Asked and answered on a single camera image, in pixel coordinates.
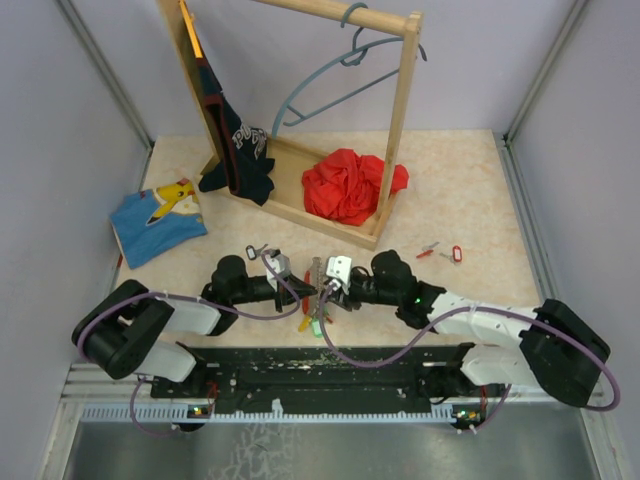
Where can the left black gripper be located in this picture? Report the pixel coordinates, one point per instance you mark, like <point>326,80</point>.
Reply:
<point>301,287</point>

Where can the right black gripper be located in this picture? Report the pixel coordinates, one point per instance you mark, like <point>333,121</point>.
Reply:
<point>351,301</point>

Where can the key with red tag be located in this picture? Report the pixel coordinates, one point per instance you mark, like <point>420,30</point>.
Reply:
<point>305,300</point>
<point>455,256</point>

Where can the grey key organiser plate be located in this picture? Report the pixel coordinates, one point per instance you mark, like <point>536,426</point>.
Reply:
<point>317,281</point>

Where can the key with green tag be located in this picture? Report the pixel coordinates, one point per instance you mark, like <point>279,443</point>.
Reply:
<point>316,328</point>

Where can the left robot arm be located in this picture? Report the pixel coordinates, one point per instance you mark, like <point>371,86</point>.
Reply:
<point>122,335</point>

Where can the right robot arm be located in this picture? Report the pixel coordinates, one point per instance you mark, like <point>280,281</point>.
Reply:
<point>548,346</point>

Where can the key with grey tag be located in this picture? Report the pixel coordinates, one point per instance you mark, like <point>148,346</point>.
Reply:
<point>253,253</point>

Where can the wooden clothes rack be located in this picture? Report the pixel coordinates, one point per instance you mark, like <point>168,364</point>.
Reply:
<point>293,158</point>

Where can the red crumpled cloth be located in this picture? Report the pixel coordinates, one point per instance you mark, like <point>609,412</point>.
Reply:
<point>344,187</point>

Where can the navy blue shirt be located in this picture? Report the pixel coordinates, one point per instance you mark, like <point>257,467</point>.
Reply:
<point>243,165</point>

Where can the blue Pikachu shirt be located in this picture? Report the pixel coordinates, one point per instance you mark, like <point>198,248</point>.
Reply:
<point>152,221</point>

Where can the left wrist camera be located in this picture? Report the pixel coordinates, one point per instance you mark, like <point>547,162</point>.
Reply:
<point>277,267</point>

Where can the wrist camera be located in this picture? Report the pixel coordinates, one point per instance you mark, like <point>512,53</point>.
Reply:
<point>277,267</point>
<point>338,271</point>

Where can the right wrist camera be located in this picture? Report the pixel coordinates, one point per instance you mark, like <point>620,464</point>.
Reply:
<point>338,271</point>

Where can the key with red handle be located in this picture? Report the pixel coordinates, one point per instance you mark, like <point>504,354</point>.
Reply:
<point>427,250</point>

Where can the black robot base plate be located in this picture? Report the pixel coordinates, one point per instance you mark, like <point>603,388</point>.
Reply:
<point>312,380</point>

